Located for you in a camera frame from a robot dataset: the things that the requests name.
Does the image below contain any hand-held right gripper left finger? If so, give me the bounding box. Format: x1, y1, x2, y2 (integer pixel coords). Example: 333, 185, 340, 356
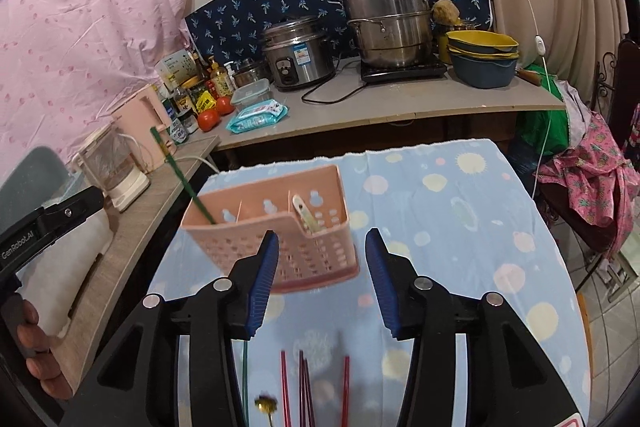
60, 229, 281, 427

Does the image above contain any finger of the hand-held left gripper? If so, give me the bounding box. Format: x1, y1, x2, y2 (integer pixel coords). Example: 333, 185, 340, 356
41, 185, 106, 235

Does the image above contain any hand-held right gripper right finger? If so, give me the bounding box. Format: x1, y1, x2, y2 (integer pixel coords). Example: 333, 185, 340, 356
364, 227, 586, 427

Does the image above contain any pink plastic utensil basket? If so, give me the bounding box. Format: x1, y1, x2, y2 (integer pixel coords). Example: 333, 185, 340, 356
180, 164, 361, 295

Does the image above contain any green chopstick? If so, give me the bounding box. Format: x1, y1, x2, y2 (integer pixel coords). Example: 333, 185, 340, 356
150, 127, 218, 226
242, 339, 250, 427

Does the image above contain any person's left hand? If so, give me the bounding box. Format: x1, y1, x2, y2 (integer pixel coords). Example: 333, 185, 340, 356
15, 299, 76, 400

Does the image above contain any grey chair back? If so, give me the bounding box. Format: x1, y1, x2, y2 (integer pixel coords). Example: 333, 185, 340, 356
0, 146, 71, 208

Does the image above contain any white blender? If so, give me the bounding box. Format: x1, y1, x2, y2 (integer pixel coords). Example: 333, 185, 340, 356
70, 123, 151, 213

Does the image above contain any wooden side table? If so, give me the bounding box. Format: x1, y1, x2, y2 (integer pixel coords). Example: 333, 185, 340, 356
50, 134, 221, 398

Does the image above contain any blue dotted tablecloth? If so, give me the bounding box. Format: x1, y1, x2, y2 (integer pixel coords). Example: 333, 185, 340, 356
147, 138, 593, 427

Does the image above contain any pink electric kettle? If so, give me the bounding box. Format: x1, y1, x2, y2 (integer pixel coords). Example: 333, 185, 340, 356
110, 86, 174, 172

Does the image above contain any gold flower-tipped utensil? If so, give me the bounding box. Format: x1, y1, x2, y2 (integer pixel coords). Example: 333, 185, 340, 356
255, 393, 279, 427

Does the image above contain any dark sauce bottle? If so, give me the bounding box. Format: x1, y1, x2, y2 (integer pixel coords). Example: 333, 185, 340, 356
172, 87, 199, 118

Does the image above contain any blue wet wipes packet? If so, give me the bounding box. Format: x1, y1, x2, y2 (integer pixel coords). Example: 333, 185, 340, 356
226, 101, 290, 132

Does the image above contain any yellow snack packet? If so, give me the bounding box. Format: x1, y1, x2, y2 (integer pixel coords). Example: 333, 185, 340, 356
192, 89, 216, 113

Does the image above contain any white flower-print carton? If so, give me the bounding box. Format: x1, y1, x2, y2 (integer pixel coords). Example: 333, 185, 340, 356
154, 52, 197, 90

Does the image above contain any grey kitchen counter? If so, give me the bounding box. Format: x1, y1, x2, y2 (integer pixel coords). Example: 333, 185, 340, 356
210, 62, 568, 154

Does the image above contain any clear plastic food container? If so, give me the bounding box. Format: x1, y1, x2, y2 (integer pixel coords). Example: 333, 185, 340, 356
231, 78, 274, 110

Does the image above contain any yellow-label oil bottle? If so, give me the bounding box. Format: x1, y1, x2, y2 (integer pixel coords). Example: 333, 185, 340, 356
209, 56, 234, 98

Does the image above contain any pink printed curtain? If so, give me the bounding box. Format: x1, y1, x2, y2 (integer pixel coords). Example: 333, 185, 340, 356
0, 0, 201, 188

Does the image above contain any green plastic bag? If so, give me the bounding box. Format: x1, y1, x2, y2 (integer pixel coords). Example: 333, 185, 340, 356
515, 62, 573, 158

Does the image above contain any black induction cooker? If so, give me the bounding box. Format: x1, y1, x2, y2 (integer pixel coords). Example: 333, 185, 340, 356
360, 54, 448, 82

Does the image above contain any silver rice cooker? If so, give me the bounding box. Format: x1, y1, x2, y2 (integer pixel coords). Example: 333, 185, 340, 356
260, 17, 337, 94

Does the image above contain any blue plastic basin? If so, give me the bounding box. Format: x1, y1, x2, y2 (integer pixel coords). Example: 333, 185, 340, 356
451, 53, 520, 89

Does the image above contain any pink pineapple-print cloth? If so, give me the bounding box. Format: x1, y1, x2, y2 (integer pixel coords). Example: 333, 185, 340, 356
536, 107, 640, 260

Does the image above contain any yellow mug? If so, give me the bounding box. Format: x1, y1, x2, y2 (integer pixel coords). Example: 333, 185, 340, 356
438, 24, 454, 64

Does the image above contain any stainless steel steamer pot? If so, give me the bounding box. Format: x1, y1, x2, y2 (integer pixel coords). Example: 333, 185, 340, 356
340, 0, 443, 68

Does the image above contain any white cloth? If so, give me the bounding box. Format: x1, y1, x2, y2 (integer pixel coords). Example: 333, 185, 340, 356
554, 79, 597, 144

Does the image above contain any yellow plastic basin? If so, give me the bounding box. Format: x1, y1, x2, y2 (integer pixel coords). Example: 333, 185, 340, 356
448, 46, 521, 60
446, 30, 520, 54

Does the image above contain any brown loofah sponge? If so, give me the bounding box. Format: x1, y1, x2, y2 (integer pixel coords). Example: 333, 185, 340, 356
431, 0, 461, 28

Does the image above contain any dark metal chair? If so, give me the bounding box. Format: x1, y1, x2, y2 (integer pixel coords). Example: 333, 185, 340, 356
592, 38, 640, 122

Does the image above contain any black power cord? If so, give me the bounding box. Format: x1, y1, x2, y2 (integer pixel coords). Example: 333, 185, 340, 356
300, 59, 366, 104

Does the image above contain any white cable with switch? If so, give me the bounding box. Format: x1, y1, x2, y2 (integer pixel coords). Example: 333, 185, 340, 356
482, 0, 557, 198

